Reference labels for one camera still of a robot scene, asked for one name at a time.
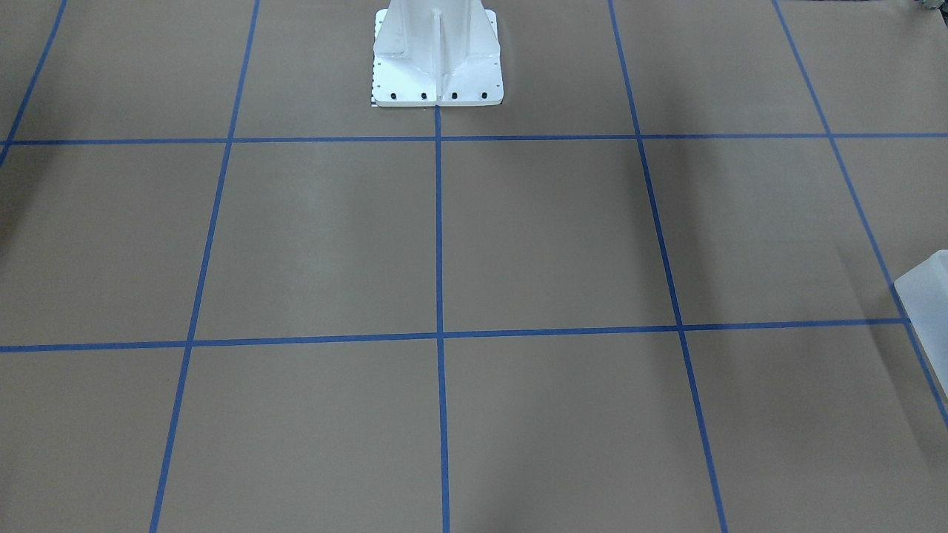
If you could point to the clear plastic storage box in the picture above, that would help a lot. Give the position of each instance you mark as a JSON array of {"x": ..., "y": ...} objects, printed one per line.
[{"x": 923, "y": 292}]

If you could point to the white pedestal column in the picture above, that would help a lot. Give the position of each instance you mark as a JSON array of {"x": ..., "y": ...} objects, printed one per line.
[{"x": 436, "y": 53}]

